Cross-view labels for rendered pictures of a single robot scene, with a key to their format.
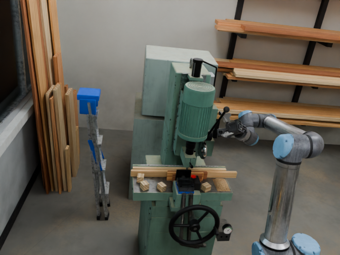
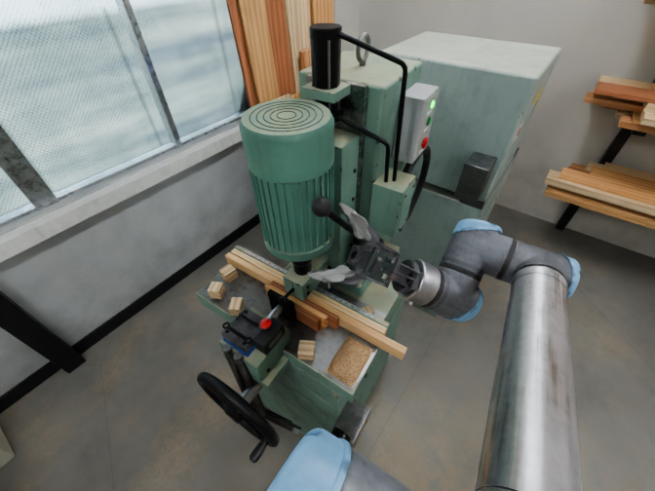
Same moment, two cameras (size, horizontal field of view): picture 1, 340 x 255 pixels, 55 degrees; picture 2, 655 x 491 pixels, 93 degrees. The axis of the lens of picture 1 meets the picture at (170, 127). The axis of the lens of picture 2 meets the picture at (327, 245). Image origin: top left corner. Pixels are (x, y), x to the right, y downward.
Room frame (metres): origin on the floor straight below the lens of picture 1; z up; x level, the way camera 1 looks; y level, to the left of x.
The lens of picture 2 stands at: (1.38, -0.59, 1.73)
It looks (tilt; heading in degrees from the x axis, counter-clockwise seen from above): 45 degrees down; 45
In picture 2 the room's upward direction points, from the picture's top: 1 degrees counter-clockwise
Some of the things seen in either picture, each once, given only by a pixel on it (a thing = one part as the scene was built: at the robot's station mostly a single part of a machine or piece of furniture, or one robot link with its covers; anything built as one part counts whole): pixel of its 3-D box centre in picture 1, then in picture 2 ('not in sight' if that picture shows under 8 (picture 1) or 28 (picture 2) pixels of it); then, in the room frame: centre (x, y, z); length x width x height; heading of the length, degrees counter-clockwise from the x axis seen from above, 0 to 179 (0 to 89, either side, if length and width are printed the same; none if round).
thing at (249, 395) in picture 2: (191, 216); (255, 386); (1.48, -0.19, 0.81); 0.29 x 0.20 x 0.29; 101
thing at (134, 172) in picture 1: (184, 173); (304, 299); (1.74, -0.13, 0.92); 0.68 x 0.02 x 0.04; 101
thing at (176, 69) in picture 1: (182, 119); (354, 191); (2.03, -0.08, 1.16); 0.22 x 0.22 x 0.72; 11
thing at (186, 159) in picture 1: (187, 157); (308, 275); (1.76, -0.14, 1.03); 0.14 x 0.07 x 0.09; 11
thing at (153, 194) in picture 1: (182, 190); (278, 328); (1.63, -0.12, 0.87); 0.61 x 0.30 x 0.06; 101
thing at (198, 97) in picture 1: (196, 111); (293, 186); (1.74, -0.14, 1.35); 0.18 x 0.18 x 0.31
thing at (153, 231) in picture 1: (172, 227); (327, 352); (1.86, -0.11, 0.35); 0.58 x 0.45 x 0.71; 11
